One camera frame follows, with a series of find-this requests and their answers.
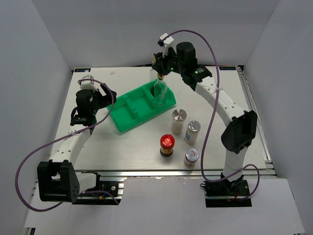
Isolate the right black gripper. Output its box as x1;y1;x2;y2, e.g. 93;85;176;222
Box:
151;47;184;76

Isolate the right blue table label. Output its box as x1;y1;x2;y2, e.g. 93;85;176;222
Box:
219;66;237;71

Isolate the red lid dark sauce jar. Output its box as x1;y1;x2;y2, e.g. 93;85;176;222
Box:
160;134;175;157

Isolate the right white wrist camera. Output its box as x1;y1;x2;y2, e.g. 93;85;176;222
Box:
157;33;174;58

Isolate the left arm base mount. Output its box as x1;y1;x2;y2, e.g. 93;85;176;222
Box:
73;172;125;206

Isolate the glass bottle with dark bottom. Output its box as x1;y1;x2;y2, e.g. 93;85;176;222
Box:
150;68;157;97

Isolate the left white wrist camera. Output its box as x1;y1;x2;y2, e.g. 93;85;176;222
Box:
77;75;98;91

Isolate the small red label spice jar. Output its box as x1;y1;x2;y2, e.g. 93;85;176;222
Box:
183;148;199;167

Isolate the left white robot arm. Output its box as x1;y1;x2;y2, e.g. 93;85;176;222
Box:
37;85;116;203

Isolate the blue table label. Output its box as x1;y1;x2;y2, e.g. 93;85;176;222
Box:
219;66;237;71
74;68;91;72

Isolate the right aluminium table rail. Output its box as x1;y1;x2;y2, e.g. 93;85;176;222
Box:
236;65;277;177

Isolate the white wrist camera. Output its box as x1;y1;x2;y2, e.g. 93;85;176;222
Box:
157;33;174;58
77;75;98;91

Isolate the glass bottle gold black pourer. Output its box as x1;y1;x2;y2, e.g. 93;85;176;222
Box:
154;74;168;105

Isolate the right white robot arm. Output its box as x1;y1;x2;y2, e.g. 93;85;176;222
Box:
152;41;257;195

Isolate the jar with flat silver lid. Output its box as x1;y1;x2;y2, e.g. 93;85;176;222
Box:
171;108;187;135

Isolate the green three-compartment bin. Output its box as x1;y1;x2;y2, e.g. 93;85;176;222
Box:
107;81;176;133

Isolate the front aluminium table rail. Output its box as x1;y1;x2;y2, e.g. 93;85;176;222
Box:
75;167;277;178

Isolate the blue label silver lid shaker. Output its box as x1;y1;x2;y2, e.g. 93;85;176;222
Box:
184;120;201;144

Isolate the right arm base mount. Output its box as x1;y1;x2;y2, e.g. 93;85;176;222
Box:
200;180;252;208

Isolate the left blue table label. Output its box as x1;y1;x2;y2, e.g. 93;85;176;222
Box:
74;68;91;72

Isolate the aluminium table rail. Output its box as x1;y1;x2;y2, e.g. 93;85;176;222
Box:
236;65;277;177
75;167;277;178

